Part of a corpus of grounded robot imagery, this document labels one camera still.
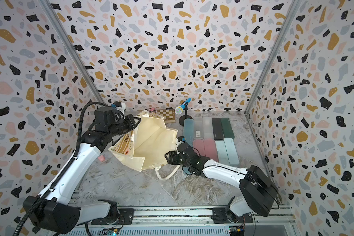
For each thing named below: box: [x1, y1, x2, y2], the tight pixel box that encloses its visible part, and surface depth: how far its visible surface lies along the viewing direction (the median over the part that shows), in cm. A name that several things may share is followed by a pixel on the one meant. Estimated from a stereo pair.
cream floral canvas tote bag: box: [108, 110, 181, 180], surface depth 84 cm
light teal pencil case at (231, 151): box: [223, 138, 240, 165], surface depth 99 cm
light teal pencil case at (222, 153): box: [215, 140, 231, 166], surface depth 99 cm
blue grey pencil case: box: [183, 118, 195, 148], surface depth 112 cm
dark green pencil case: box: [220, 117, 235, 140], surface depth 112 cm
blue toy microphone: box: [174, 97, 192, 115], surface depth 97 cm
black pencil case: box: [211, 118, 224, 141], surface depth 112 cm
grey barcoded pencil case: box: [193, 116, 204, 140], surface depth 111 cm
